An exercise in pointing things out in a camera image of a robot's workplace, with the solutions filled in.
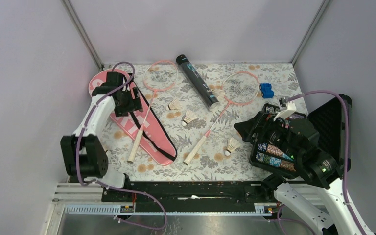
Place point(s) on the black poker chip case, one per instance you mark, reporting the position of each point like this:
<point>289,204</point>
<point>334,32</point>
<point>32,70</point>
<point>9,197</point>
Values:
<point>328,120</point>

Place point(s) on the pink badminton racket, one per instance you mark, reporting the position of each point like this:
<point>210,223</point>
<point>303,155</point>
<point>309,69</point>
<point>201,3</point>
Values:
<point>158,77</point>
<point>240,89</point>

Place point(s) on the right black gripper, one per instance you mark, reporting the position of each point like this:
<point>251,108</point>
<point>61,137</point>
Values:
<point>260,122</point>

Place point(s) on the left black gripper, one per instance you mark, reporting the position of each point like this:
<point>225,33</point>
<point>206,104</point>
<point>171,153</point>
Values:
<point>134,105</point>

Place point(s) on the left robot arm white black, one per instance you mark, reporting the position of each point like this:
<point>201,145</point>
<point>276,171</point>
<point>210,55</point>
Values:
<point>83,153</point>

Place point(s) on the blue toy car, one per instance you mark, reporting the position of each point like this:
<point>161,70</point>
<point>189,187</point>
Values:
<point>266,90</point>

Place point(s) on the pink racket bag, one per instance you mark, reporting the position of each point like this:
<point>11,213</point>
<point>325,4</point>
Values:
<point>156,141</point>

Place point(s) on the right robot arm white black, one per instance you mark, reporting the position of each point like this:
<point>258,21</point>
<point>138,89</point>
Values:
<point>320,170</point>

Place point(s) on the black shuttlecock tube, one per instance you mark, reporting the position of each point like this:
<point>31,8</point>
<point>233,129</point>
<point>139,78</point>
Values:
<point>190,72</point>

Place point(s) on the right pink badminton racket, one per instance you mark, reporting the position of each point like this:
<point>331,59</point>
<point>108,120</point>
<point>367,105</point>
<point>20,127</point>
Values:
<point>240,89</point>

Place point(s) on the white shuttlecock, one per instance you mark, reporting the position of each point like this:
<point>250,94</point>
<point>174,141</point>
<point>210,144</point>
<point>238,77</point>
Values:
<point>174,105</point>
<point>189,117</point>
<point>232,145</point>

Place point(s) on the left pink badminton racket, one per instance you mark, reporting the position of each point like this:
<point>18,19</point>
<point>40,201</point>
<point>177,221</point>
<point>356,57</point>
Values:
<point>158,77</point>

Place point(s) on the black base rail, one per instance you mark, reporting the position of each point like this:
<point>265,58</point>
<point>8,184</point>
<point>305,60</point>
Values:
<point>192,196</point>

